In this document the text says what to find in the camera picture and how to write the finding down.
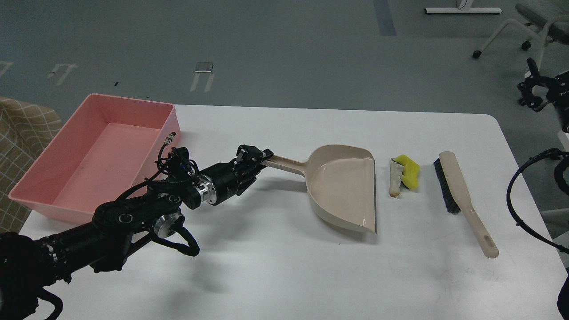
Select grey office chair white legs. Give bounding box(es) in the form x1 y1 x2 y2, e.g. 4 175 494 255
472 0 569 69

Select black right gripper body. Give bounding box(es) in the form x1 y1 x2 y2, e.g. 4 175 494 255
546 71 569 133

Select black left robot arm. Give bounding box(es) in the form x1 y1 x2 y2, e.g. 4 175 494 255
1 133 274 320

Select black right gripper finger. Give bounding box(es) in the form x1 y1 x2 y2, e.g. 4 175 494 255
517 57 556 112

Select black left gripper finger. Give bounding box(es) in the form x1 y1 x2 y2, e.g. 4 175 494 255
240 164 266 190
236 144 273 166

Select beige hand brush black bristles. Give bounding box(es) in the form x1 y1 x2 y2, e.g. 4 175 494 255
433 151 500 259

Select pink plastic bin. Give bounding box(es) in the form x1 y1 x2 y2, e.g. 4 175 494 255
9 94 180 224

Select white desk foot bar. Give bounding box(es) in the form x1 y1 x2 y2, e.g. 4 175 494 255
424 0 502 15

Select beige checkered cloth chair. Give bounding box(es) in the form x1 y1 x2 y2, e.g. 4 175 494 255
0 97 63 232

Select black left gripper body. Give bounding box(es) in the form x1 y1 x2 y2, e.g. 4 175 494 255
201 160 248 205

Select beige plastic dustpan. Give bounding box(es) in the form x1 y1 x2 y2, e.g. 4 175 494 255
262 144 377 234

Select yellow sponge piece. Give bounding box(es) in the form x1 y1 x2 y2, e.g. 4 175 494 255
393 154 420 190

